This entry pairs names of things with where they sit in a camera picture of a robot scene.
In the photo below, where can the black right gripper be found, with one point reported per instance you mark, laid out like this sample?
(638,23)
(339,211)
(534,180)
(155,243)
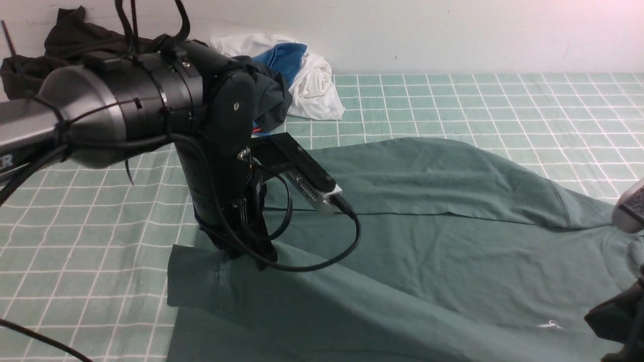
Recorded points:
(620,319)

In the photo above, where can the white garment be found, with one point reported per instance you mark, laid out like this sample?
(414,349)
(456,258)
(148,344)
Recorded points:
(314,93)

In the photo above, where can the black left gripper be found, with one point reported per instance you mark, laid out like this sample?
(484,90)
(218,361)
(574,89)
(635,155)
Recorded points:
(217,184)

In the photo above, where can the green long sleeve shirt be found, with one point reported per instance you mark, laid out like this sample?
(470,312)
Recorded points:
(464,256)

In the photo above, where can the green checkered tablecloth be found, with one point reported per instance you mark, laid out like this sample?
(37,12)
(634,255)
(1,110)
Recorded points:
(83,253)

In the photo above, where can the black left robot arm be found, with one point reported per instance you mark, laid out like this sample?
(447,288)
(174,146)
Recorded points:
(112,108)

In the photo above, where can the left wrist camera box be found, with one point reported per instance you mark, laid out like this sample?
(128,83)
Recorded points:
(282,154)

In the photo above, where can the blue garment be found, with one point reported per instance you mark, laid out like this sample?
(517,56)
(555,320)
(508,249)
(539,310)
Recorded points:
(285,58)

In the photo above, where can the dark olive crumpled garment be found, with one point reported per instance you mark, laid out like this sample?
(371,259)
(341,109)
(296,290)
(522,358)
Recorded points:
(69,39)

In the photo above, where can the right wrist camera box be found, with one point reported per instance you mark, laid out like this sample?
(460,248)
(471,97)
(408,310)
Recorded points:
(627,215)

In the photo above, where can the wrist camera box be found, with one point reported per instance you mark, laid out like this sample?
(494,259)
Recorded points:
(282,154)
(627,215)

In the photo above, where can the dark green crumpled garment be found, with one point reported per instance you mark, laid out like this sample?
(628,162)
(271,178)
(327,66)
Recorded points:
(273,99)

